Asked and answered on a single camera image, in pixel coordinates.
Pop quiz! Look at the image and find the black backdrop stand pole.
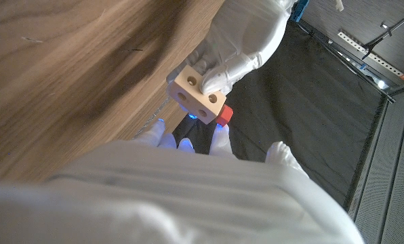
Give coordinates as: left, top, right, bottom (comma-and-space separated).
295, 18, 396, 104

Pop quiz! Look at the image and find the black backdrop curtain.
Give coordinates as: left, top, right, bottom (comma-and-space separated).
171, 20, 389, 209

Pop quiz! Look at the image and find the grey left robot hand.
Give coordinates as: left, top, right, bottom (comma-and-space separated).
166, 0, 298, 113

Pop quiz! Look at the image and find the small wooden block with holes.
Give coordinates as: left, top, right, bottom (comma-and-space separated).
167, 64, 228, 125

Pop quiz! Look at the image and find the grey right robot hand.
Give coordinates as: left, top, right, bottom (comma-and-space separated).
0, 118, 365, 244

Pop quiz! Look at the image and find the red-headed wooden screw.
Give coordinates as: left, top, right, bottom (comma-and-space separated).
215, 104, 235, 127

